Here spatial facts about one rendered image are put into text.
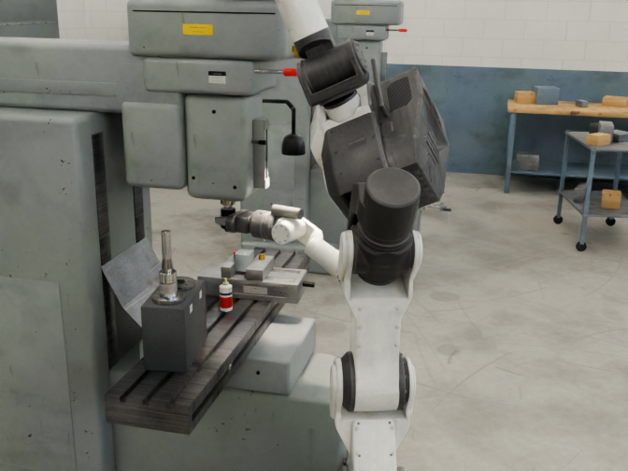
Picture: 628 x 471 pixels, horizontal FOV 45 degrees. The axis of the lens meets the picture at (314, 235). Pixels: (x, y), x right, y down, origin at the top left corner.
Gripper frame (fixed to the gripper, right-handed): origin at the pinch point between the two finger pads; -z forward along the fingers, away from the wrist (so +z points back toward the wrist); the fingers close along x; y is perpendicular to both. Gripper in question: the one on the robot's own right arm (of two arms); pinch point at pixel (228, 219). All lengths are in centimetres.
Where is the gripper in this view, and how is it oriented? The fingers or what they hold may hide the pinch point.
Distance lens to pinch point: 238.3
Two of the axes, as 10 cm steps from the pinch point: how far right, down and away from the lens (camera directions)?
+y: -0.1, 9.5, 3.0
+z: 8.8, 1.5, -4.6
